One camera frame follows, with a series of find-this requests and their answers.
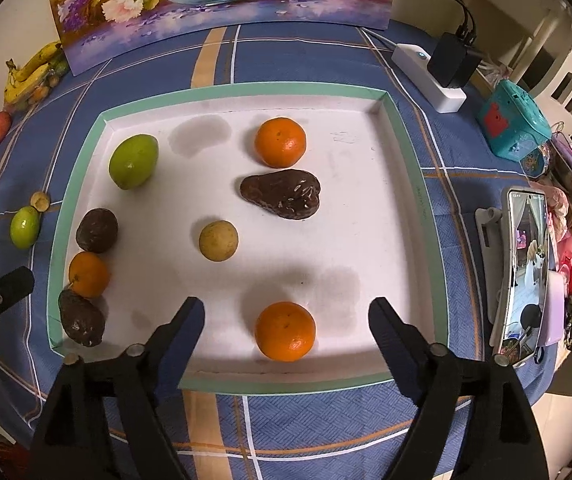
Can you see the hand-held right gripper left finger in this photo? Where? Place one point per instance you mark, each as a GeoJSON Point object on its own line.
{"type": "Point", "coordinates": [173, 355]}

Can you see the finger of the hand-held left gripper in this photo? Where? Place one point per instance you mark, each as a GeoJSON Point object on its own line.
{"type": "Point", "coordinates": [8, 287]}

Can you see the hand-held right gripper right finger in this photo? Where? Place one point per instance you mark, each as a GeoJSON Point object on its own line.
{"type": "Point", "coordinates": [400, 355]}

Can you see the small green fruit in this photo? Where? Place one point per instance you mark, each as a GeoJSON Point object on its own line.
{"type": "Point", "coordinates": [25, 227]}

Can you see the small dark avocado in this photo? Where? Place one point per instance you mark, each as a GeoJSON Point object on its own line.
{"type": "Point", "coordinates": [97, 230]}
{"type": "Point", "coordinates": [81, 320]}

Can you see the orange tangerine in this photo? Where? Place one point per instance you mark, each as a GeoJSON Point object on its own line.
{"type": "Point", "coordinates": [88, 275]}
{"type": "Point", "coordinates": [281, 142]}
{"type": "Point", "coordinates": [285, 331]}

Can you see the small brown round fruit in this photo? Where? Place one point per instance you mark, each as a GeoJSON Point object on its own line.
{"type": "Point", "coordinates": [41, 201]}

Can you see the small yellow round fruit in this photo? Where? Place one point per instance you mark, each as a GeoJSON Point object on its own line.
{"type": "Point", "coordinates": [219, 240]}

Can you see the white tray with teal rim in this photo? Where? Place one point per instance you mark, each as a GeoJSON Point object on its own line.
{"type": "Point", "coordinates": [266, 260]}

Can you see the large green fruit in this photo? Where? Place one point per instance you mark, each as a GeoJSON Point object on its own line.
{"type": "Point", "coordinates": [133, 161]}

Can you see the large dark avocado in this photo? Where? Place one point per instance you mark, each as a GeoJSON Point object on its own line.
{"type": "Point", "coordinates": [283, 195]}

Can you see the blue plaid tablecloth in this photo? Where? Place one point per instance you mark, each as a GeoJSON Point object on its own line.
{"type": "Point", "coordinates": [276, 440]}

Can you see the white phone stand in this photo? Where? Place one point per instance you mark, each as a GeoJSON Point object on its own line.
{"type": "Point", "coordinates": [488, 240]}

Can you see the smartphone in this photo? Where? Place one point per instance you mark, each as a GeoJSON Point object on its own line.
{"type": "Point", "coordinates": [525, 270]}

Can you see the lilac flat case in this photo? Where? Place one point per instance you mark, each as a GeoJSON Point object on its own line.
{"type": "Point", "coordinates": [553, 310]}

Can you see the yellow banana bunch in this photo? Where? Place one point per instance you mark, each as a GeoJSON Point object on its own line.
{"type": "Point", "coordinates": [31, 75]}

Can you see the teal toy box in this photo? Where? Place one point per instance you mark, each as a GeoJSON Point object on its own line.
{"type": "Point", "coordinates": [513, 122]}

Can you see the white power strip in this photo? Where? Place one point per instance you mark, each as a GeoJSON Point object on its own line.
{"type": "Point", "coordinates": [430, 85]}

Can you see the black power adapter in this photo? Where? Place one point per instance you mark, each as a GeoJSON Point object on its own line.
{"type": "Point", "coordinates": [453, 60]}

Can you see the flower painting canvas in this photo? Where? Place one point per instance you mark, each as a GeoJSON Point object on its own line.
{"type": "Point", "coordinates": [206, 5]}

